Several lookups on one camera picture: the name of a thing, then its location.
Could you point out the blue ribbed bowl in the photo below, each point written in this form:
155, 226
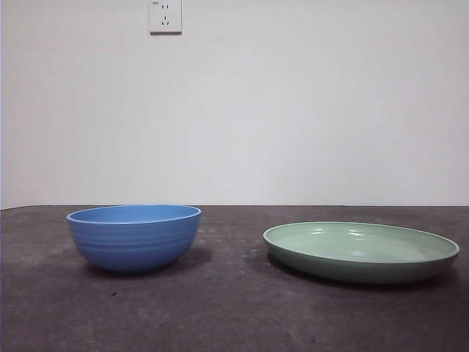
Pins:
133, 243

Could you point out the white wall socket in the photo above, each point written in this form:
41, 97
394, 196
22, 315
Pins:
165, 18

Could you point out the pale green plate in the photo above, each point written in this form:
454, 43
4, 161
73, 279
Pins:
361, 269

